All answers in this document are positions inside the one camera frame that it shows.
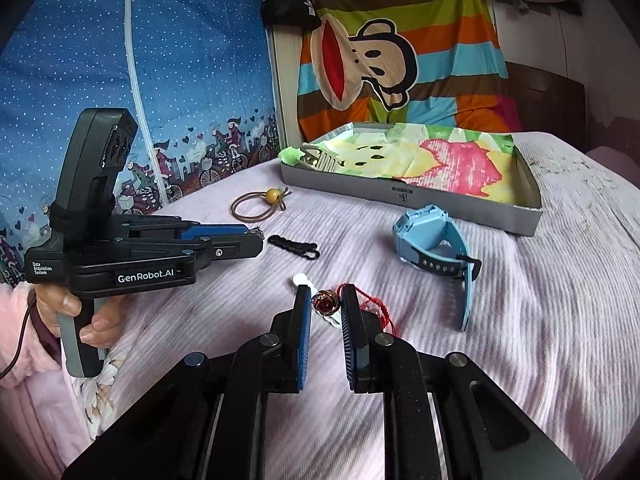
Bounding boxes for colourful cloth in box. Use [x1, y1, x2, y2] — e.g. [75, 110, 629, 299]
[279, 125, 516, 207]

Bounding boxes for thin black cable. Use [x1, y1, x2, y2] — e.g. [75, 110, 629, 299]
[0, 294, 37, 378]

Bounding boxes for light blue smartwatch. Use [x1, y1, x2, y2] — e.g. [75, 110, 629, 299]
[391, 203, 484, 332]

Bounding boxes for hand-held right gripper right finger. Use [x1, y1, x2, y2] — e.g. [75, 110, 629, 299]
[340, 284, 583, 480]

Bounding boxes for brown hair tie yellow bead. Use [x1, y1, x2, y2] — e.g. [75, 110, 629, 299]
[230, 187, 292, 222]

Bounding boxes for blue dotted printed curtain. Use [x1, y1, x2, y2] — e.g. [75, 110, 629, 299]
[0, 0, 282, 287]

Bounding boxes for pink pillow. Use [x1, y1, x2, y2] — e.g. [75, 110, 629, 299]
[584, 144, 640, 193]

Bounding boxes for striped monkey print cloth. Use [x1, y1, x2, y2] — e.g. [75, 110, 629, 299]
[295, 0, 524, 142]

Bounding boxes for dark wooden headboard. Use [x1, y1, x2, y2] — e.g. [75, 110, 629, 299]
[504, 61, 587, 134]

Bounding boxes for floral bed sheet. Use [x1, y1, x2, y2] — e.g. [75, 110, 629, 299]
[75, 347, 128, 443]

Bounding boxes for person's left hand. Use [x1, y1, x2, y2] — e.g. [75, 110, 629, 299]
[36, 289, 125, 350]

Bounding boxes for grey cardboard box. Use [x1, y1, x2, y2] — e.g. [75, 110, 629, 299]
[279, 121, 544, 237]

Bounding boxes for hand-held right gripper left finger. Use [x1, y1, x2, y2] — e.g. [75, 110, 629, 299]
[62, 284, 313, 480]

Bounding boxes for black hair clip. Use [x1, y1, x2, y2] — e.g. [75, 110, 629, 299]
[267, 233, 321, 261]

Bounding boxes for beige hair claw clip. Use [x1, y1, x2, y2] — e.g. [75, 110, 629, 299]
[298, 142, 347, 174]

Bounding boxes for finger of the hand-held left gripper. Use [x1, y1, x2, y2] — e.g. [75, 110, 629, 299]
[127, 236, 264, 281]
[122, 215, 264, 242]

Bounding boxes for person's left forearm pink sleeve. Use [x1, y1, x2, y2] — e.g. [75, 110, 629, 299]
[0, 282, 65, 391]

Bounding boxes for red string bracelet with pendant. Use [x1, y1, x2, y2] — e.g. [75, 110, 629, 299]
[312, 283, 402, 337]

